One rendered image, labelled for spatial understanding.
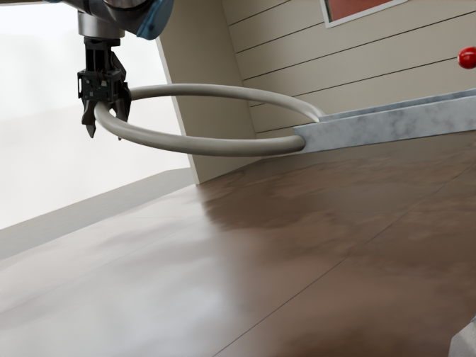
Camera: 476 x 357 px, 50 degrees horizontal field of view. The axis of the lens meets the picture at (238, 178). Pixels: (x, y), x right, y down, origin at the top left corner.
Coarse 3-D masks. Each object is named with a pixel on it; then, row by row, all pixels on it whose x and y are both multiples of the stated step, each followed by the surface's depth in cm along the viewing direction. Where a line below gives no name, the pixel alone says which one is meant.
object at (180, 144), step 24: (144, 96) 118; (216, 96) 127; (240, 96) 126; (264, 96) 123; (288, 96) 120; (96, 120) 96; (120, 120) 90; (144, 144) 86; (168, 144) 84; (192, 144) 83; (216, 144) 83; (240, 144) 84; (264, 144) 85; (288, 144) 87
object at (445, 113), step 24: (432, 96) 87; (456, 96) 84; (336, 120) 85; (360, 120) 83; (384, 120) 81; (408, 120) 79; (432, 120) 77; (456, 120) 75; (312, 144) 89; (336, 144) 87; (360, 144) 84
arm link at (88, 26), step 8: (80, 16) 95; (88, 16) 94; (80, 24) 96; (88, 24) 95; (96, 24) 94; (104, 24) 95; (80, 32) 96; (88, 32) 95; (96, 32) 95; (104, 32) 95; (112, 32) 96; (120, 32) 97; (96, 40) 97
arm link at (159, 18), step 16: (96, 0) 80; (112, 0) 75; (128, 0) 74; (144, 0) 76; (160, 0) 78; (96, 16) 83; (112, 16) 80; (128, 16) 78; (144, 16) 78; (160, 16) 81; (128, 32) 83; (144, 32) 80; (160, 32) 84
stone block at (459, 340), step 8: (472, 320) 77; (464, 328) 79; (472, 328) 76; (456, 336) 81; (464, 336) 78; (472, 336) 75; (456, 344) 80; (464, 344) 77; (472, 344) 74; (456, 352) 79; (464, 352) 76; (472, 352) 73
